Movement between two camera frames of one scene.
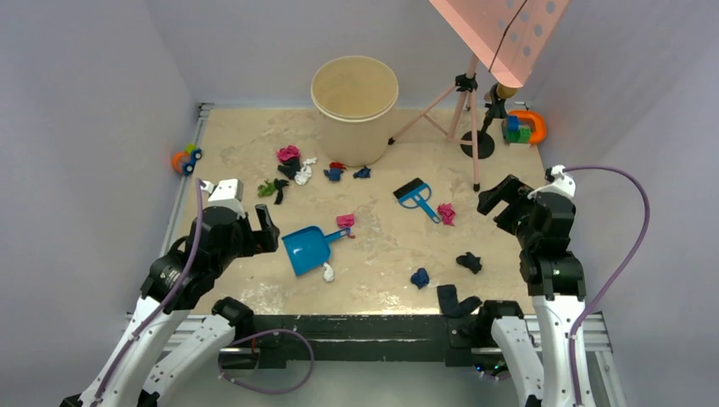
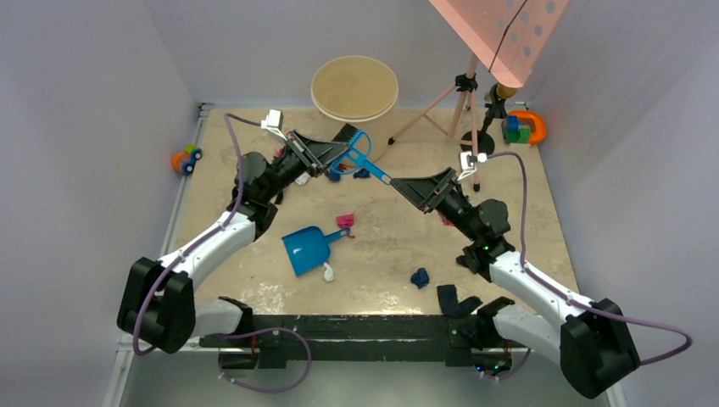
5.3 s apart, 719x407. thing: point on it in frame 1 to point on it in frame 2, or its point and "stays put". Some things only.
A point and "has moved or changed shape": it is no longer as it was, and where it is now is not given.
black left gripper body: x=253 y=242 to x=311 y=162
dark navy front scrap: x=448 y=301 stays put
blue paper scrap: x=333 y=174 stays put
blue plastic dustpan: x=308 y=248 stays put
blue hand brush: x=414 y=194 has moved or changed shape
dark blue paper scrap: x=420 y=278 stays put
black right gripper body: x=515 y=217 to x=445 y=196
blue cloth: x=363 y=173 stays put
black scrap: x=470 y=262 stays put
